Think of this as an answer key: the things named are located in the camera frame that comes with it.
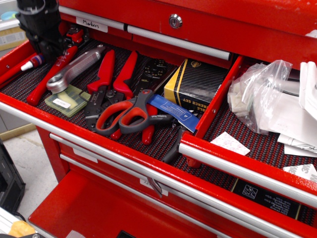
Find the black yellow wrench set box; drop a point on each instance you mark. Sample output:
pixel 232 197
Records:
pixel 194 85

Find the cardboard box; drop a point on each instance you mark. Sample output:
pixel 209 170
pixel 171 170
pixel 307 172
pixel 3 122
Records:
pixel 11 38

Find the black equipment box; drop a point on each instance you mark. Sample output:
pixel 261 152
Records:
pixel 12 186

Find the white 3M adhesive pad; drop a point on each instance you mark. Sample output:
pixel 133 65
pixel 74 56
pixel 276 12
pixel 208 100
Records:
pixel 307 171

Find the red grey scissors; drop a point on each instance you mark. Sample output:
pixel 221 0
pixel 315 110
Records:
pixel 129 116

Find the clear plastic bag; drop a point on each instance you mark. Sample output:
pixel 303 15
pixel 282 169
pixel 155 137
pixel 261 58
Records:
pixel 255 95

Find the black multi crimper tool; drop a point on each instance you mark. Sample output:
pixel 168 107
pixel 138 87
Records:
pixel 155 75

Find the blue plastic pouch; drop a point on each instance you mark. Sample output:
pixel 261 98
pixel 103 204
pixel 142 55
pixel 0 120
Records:
pixel 185 117

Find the green clear plastic case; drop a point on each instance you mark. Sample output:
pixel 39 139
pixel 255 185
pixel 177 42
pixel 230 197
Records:
pixel 69 102

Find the black drill bit case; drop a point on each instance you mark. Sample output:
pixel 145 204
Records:
pixel 267 198

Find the silver cabinet lock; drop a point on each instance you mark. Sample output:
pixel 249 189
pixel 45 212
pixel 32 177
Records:
pixel 175 21

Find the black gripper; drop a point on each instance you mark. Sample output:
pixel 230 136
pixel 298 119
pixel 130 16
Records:
pixel 40 19

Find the red handled crimping tool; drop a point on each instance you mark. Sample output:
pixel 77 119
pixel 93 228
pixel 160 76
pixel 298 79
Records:
pixel 107 89

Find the red handled wire stripper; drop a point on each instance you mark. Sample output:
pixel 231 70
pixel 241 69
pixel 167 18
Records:
pixel 75 38

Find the red glue tube white cap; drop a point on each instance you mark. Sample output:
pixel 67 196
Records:
pixel 34 62

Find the white markers label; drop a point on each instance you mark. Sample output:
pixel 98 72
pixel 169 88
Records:
pixel 92 24

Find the red tool chest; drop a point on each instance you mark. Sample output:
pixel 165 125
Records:
pixel 121 188

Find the silver utility knife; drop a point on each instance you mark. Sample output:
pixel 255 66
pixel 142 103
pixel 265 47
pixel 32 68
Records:
pixel 60 81

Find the white papers stack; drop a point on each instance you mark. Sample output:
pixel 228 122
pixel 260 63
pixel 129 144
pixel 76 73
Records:
pixel 295 118

